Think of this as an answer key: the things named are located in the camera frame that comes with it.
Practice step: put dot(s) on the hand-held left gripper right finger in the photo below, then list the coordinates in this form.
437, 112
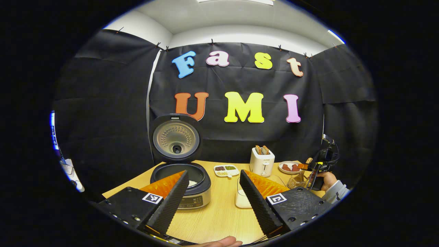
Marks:
260, 209

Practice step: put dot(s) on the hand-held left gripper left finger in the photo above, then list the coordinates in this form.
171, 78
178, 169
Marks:
168, 209

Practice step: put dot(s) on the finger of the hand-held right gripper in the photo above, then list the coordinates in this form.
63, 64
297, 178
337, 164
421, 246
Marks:
308, 167

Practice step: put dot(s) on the white rice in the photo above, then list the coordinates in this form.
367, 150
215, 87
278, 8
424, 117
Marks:
193, 183

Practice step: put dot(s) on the dark grey rice cooker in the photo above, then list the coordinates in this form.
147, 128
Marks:
176, 137

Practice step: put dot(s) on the brown meat piece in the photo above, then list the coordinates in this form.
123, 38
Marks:
286, 167
295, 168

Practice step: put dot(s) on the white round plate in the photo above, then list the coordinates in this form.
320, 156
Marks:
289, 173

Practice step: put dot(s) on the white toaster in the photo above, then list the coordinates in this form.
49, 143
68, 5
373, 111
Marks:
261, 164

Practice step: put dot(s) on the toasted bread slice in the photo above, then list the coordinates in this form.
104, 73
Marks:
265, 150
258, 150

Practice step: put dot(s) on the white divided bean dish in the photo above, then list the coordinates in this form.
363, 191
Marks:
226, 170

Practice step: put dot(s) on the white desk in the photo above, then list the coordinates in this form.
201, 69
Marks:
70, 171

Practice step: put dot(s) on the black backdrop cloth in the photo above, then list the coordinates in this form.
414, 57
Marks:
103, 120

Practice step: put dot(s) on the computer monitor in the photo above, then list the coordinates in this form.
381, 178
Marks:
53, 132

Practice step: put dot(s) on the ceiling light panel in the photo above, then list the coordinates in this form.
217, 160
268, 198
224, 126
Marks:
240, 1

